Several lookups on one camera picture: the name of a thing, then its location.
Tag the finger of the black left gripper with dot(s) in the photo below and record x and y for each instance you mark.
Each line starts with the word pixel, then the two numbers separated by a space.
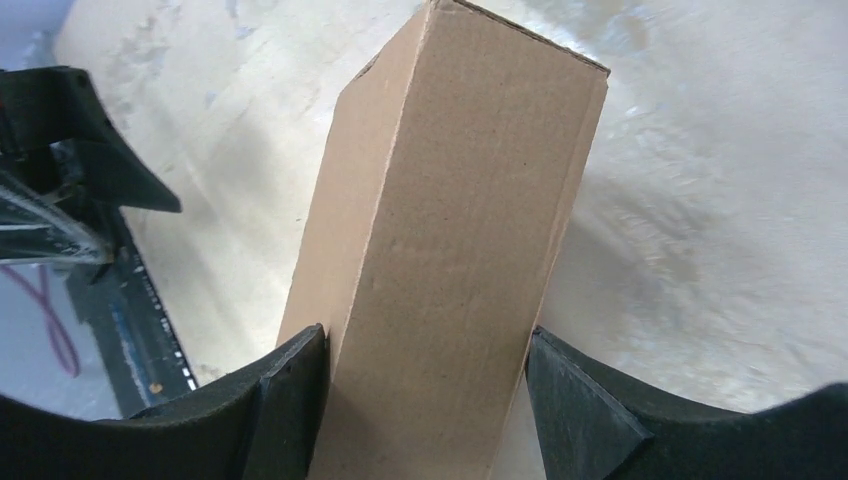
pixel 55 131
pixel 34 230

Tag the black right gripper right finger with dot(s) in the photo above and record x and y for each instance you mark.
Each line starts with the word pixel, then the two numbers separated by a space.
pixel 595 422

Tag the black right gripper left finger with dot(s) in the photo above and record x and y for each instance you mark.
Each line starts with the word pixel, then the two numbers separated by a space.
pixel 259 422

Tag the brown cardboard box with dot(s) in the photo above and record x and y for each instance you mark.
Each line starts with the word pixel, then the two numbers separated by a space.
pixel 448 177

